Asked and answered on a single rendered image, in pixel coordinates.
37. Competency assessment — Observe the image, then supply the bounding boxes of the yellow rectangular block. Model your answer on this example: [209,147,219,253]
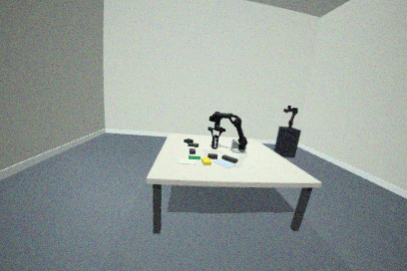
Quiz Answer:
[202,157,211,165]

